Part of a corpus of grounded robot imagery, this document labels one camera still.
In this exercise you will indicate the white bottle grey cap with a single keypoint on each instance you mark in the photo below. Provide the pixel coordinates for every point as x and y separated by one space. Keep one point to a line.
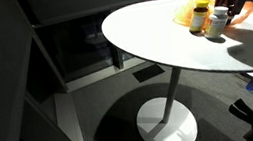
217 22

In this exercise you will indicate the amber bottle yellow cap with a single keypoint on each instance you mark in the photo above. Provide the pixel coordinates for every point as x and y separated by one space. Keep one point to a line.
198 17

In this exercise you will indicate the orange plastic bag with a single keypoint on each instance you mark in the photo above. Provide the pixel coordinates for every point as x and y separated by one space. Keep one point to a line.
185 11

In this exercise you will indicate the white table pedestal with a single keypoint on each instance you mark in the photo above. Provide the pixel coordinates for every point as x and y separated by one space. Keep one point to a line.
169 121

